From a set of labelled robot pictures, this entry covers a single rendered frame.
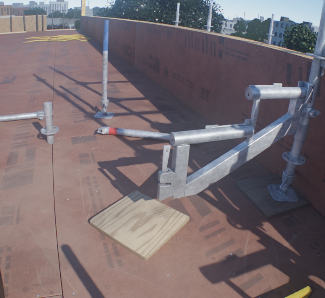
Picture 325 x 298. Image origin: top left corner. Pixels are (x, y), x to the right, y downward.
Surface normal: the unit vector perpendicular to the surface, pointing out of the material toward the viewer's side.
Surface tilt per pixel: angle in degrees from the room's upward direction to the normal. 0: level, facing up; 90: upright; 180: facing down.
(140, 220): 0
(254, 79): 90
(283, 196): 0
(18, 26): 90
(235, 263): 0
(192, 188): 90
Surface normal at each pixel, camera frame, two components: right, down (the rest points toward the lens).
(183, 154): 0.34, 0.43
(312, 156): -0.94, 0.09
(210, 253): 0.07, -0.90
